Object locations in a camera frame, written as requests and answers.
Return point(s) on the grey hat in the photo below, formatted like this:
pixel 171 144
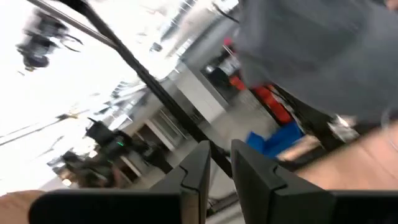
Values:
pixel 311 46

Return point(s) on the black overhead camera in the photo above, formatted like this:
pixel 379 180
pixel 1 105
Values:
pixel 37 49

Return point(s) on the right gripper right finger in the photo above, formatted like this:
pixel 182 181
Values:
pixel 280 205

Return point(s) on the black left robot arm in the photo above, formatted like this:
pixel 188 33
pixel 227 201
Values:
pixel 102 133

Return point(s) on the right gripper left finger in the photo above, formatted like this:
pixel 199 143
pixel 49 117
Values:
pixel 109 207

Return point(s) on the large blue plastic bin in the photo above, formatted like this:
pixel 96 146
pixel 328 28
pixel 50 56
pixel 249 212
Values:
pixel 286 137

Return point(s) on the small blue plastic bin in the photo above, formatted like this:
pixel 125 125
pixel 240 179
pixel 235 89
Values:
pixel 255 141

